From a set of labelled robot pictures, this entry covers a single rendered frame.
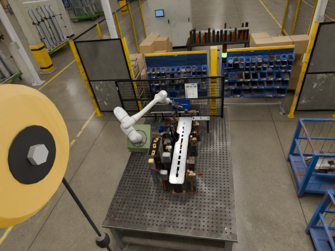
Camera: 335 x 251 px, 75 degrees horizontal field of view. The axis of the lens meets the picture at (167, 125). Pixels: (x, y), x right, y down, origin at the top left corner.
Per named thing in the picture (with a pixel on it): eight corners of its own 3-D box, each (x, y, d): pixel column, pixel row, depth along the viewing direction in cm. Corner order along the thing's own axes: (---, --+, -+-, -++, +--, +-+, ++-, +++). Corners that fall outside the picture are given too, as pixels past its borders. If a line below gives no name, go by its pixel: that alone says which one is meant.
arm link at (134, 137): (136, 145, 354) (132, 144, 332) (129, 137, 358) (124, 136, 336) (144, 138, 353) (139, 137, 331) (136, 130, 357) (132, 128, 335)
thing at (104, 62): (145, 114, 573) (128, 35, 450) (144, 117, 562) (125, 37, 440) (98, 114, 601) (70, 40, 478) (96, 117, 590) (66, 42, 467)
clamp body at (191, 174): (198, 193, 289) (197, 176, 267) (187, 193, 292) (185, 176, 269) (198, 187, 297) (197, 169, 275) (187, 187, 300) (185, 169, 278)
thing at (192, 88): (198, 98, 389) (197, 82, 370) (185, 98, 393) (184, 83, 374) (198, 97, 390) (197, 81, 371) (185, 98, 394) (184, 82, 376)
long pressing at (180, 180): (185, 184, 268) (185, 183, 267) (167, 183, 273) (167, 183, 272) (192, 117, 374) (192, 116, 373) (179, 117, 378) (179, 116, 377)
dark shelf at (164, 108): (200, 112, 380) (200, 110, 378) (149, 113, 397) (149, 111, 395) (200, 105, 397) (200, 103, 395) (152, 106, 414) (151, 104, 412)
